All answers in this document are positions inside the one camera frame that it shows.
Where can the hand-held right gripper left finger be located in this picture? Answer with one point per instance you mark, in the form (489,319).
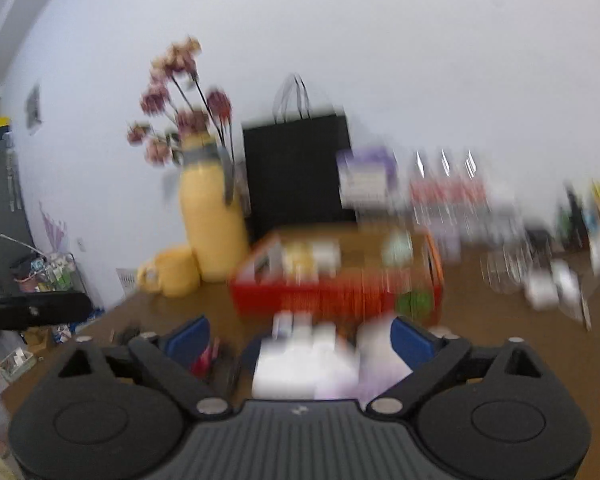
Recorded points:
(187,342)

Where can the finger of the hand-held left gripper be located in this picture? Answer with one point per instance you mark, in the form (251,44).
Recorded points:
(40,310)

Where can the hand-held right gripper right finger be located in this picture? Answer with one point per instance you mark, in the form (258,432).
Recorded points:
(410,344)

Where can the orange cardboard box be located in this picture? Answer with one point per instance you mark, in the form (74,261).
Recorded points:
(320,302)

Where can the yellow cup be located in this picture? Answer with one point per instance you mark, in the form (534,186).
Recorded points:
(177,272)

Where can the green iridescent wrapped item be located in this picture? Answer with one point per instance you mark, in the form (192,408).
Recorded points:
(397,249)

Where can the grey cabinet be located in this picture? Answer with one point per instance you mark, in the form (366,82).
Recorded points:
(2,220)

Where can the yellow thermos jug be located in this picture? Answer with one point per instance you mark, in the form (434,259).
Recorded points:
(212,225)

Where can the yellow and white plush toy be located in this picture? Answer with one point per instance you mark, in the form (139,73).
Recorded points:
(302,259)

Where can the white charger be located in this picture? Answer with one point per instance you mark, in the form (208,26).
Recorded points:
(552,285)

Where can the purple tissue pack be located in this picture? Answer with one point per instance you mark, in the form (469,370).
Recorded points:
(366,180)

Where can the black paper bag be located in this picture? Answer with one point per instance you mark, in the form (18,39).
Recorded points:
(295,180)

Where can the green glass bottle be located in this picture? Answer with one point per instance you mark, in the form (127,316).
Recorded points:
(572,217)

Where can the dried pink flowers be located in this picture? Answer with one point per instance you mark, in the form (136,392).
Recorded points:
(185,120)

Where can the wall picture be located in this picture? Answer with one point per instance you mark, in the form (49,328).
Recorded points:
(33,107)

